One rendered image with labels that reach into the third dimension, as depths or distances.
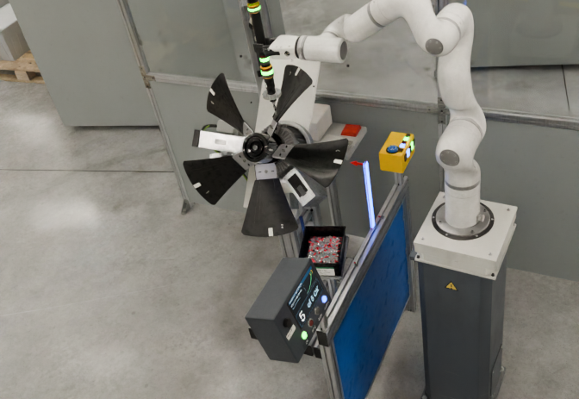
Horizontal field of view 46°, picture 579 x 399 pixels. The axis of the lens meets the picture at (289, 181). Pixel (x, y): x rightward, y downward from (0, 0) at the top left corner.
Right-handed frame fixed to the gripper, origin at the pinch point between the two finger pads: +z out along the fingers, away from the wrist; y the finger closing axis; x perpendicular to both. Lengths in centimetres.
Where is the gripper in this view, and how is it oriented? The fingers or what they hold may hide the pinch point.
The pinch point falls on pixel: (262, 45)
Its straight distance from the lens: 244.2
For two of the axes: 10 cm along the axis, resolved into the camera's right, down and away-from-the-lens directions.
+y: 4.3, -6.1, 6.6
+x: -1.7, -7.8, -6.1
